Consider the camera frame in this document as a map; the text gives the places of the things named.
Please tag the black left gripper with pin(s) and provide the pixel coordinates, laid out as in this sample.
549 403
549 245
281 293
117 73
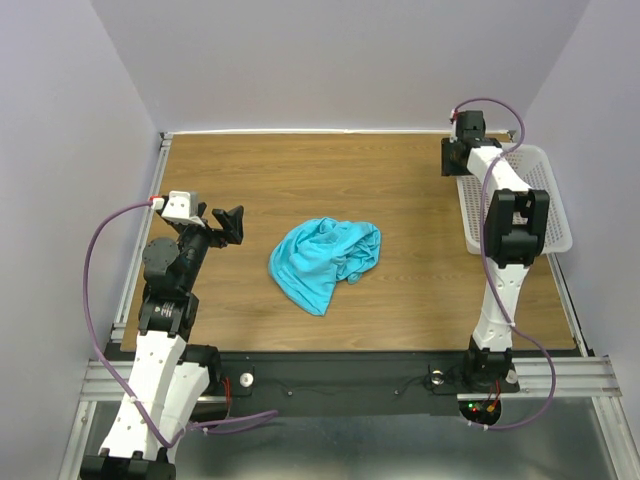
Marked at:
230 222

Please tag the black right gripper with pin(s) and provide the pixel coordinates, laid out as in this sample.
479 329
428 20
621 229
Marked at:
446 166

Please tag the turquoise t shirt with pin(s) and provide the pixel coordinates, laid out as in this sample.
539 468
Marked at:
309 262

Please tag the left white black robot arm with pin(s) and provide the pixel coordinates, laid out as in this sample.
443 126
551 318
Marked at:
160 350

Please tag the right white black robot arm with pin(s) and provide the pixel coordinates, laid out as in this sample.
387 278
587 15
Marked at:
512 230

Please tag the white plastic laundry basket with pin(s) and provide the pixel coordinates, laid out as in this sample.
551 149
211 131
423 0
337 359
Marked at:
532 165

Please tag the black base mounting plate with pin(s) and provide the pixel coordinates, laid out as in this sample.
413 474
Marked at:
305 384

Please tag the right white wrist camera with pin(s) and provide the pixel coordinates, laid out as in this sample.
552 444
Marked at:
453 119

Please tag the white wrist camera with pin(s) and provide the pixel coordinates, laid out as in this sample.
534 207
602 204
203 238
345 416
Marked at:
181 207
453 119

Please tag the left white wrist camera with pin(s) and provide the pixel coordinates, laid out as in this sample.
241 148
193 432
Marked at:
181 207

